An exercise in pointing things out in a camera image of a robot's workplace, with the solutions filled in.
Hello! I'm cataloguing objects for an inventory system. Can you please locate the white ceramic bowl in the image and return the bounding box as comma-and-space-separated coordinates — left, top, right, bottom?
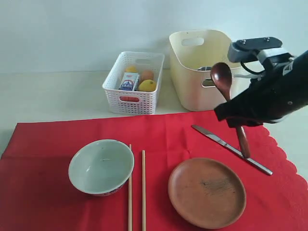
68, 139, 135, 196

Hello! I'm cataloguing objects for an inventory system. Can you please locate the stainless steel cup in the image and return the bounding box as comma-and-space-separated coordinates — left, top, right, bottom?
197, 66, 212, 71

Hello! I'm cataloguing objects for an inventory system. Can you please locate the white milk carton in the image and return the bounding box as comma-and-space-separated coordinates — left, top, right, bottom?
118, 72, 140, 91

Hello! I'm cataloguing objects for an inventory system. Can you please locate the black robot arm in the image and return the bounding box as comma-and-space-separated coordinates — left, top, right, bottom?
214, 52, 308, 128

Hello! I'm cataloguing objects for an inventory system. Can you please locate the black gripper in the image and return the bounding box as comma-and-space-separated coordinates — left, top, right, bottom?
214, 81, 287, 128

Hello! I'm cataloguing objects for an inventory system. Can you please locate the dark wooden spoon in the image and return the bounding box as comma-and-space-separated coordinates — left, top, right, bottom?
210, 62, 251, 158

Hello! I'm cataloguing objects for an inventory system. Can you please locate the wooden chopstick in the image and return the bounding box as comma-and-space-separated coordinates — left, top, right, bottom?
127, 144, 133, 231
141, 150, 146, 231

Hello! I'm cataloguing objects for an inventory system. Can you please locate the brown egg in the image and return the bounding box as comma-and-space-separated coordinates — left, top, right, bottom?
141, 70, 154, 81

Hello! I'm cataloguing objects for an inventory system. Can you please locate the stainless steel table knife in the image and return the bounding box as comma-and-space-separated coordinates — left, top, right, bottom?
191, 125, 273, 176

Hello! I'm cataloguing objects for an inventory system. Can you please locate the brown round plate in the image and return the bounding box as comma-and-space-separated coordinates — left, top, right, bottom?
168, 158, 246, 230

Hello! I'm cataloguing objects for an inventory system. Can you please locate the right wooden chopstick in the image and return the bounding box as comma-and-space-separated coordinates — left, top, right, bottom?
141, 150, 146, 231

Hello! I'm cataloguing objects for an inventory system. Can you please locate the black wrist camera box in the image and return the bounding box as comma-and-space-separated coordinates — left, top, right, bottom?
227, 37, 282, 63

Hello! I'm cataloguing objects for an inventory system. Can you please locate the left wooden chopstick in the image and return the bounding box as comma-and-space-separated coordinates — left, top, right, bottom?
127, 144, 133, 231

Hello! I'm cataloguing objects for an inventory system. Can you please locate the red scalloped table mat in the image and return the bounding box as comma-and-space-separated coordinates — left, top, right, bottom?
0, 111, 308, 231

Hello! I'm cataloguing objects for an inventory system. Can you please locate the white perforated plastic basket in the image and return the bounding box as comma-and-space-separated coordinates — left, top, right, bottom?
102, 51, 165, 115

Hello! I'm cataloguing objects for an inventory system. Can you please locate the red grilled sausage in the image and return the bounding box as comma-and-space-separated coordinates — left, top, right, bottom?
119, 96, 140, 102

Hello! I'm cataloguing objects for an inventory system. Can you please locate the yellow lemon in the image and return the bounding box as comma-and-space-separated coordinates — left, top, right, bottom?
138, 79, 156, 92

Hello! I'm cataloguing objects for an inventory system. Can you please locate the yellow cheese wedge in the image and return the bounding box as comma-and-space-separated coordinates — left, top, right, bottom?
125, 65, 138, 73

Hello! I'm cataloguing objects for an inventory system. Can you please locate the cream plastic storage bin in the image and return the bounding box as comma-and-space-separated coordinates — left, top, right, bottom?
169, 29, 243, 111

